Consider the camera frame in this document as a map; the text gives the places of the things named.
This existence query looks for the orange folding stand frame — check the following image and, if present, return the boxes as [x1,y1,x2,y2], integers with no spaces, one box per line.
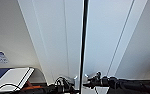
[24,83,47,92]

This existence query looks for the white wall sign blue print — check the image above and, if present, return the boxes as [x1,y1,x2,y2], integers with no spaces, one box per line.
[0,50,9,64]

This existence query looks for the white door handle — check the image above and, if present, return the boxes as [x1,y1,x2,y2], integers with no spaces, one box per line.
[83,73,89,84]
[72,75,80,87]

